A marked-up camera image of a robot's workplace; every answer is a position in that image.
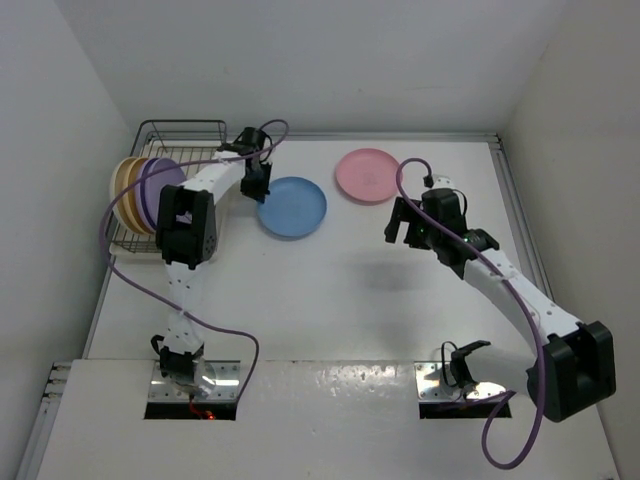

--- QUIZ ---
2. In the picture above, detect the blue plate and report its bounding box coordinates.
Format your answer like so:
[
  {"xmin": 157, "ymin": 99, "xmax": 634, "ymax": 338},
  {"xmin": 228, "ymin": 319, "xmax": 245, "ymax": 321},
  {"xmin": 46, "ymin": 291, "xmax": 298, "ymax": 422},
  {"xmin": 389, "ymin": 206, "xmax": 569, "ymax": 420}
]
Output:
[{"xmin": 257, "ymin": 176, "xmax": 328, "ymax": 239}]

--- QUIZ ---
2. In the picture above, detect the pink plate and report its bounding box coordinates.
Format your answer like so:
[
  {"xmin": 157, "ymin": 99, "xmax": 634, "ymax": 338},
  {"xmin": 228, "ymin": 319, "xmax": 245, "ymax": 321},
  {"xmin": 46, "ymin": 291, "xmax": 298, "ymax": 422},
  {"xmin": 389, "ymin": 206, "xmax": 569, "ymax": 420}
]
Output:
[{"xmin": 334, "ymin": 148, "xmax": 399, "ymax": 203}]

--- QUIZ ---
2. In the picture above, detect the purple plate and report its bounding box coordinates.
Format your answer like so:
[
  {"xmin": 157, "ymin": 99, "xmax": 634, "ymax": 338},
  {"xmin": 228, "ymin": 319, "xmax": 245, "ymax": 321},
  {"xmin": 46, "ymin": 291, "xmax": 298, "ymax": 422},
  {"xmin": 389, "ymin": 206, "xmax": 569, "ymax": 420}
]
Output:
[
  {"xmin": 134, "ymin": 157, "xmax": 159, "ymax": 232},
  {"xmin": 145, "ymin": 157, "xmax": 186, "ymax": 210}
]

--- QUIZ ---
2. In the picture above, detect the orange plate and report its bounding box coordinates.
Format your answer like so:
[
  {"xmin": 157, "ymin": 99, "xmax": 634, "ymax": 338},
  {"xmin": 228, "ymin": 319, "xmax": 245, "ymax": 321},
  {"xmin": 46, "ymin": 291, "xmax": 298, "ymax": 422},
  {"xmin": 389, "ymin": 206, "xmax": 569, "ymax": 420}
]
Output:
[{"xmin": 119, "ymin": 157, "xmax": 146, "ymax": 235}]

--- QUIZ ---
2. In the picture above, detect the cream plate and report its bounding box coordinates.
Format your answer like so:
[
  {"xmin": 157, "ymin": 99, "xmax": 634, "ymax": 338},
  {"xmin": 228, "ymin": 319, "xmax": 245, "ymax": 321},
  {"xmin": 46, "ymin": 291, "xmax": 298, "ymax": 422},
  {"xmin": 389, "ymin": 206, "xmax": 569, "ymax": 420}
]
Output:
[{"xmin": 109, "ymin": 157, "xmax": 135, "ymax": 226}]

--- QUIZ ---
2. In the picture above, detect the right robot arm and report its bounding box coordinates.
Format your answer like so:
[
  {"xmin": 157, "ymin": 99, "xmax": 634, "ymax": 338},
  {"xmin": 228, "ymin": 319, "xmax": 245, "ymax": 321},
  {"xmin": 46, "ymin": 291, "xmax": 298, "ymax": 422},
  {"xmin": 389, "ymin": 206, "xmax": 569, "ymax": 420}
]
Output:
[{"xmin": 384, "ymin": 188, "xmax": 616, "ymax": 422}]

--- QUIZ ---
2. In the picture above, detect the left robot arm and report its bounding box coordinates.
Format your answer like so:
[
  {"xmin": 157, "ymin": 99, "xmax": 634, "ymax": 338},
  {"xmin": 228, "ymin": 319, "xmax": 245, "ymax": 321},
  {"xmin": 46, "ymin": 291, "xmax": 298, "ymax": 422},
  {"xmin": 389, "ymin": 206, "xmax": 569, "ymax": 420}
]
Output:
[{"xmin": 152, "ymin": 127, "xmax": 272, "ymax": 385}]

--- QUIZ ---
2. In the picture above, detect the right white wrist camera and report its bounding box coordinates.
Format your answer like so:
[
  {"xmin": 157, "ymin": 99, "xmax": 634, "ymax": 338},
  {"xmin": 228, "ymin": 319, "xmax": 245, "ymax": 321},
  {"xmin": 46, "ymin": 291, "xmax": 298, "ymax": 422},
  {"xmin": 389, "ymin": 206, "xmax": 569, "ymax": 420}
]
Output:
[{"xmin": 423, "ymin": 174, "xmax": 456, "ymax": 190}]

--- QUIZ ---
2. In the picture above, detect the grey wire dish rack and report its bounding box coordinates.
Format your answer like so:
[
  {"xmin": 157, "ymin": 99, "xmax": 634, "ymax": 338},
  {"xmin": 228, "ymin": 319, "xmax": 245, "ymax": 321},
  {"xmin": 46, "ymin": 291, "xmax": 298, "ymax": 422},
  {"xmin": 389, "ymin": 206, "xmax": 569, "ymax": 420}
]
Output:
[{"xmin": 108, "ymin": 120, "xmax": 228, "ymax": 260}]

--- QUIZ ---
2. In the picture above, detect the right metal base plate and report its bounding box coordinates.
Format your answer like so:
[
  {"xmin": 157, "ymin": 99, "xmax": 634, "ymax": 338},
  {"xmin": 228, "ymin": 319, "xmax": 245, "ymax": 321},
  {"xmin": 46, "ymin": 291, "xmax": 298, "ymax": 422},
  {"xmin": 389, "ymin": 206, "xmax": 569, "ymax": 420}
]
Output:
[{"xmin": 414, "ymin": 361, "xmax": 506, "ymax": 404}]

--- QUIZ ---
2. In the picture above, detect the metal base plate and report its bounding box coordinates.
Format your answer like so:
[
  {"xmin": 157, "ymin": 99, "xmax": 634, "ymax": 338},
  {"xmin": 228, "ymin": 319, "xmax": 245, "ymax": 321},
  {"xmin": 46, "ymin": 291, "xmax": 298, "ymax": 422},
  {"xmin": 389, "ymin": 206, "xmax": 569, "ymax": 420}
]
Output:
[
  {"xmin": 148, "ymin": 360, "xmax": 240, "ymax": 403},
  {"xmin": 414, "ymin": 361, "xmax": 506, "ymax": 404}
]

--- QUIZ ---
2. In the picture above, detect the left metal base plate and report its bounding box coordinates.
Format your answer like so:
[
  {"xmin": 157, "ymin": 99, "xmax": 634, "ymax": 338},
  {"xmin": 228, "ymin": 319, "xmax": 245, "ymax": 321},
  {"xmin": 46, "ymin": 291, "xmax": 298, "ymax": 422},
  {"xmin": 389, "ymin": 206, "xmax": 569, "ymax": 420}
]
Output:
[{"xmin": 148, "ymin": 360, "xmax": 240, "ymax": 403}]

